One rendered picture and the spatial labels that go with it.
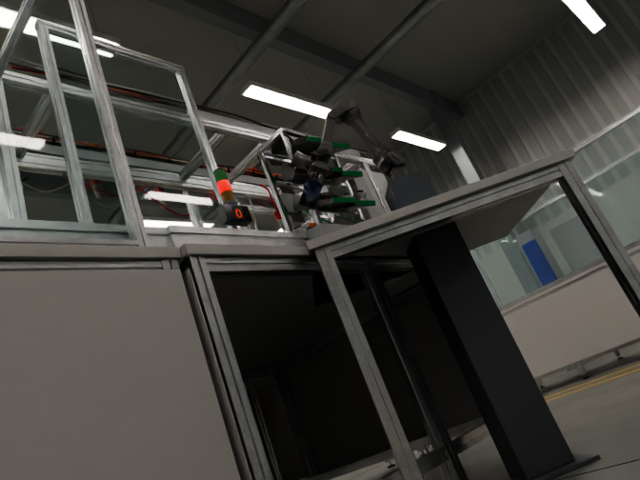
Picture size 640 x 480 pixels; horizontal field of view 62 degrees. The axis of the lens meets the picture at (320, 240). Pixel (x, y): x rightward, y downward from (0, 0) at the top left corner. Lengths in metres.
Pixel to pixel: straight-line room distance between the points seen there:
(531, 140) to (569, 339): 5.81
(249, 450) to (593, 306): 4.75
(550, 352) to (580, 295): 0.65
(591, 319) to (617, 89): 5.78
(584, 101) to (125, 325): 10.07
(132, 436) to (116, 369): 0.13
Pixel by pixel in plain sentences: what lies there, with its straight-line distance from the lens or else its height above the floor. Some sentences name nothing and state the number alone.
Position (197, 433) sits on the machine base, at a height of 0.42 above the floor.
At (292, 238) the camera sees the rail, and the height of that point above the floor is 0.94.
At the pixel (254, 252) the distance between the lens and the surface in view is 1.46.
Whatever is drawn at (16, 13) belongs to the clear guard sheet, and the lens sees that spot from 1.69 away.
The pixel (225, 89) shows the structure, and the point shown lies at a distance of 7.41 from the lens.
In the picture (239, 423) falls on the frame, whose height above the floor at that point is 0.41.
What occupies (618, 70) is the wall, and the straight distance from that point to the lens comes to 10.74.
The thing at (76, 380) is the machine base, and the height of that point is 0.57.
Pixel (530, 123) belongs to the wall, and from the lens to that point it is 11.00.
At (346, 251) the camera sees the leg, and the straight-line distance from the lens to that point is 1.59.
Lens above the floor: 0.31
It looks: 20 degrees up
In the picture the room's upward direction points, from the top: 22 degrees counter-clockwise
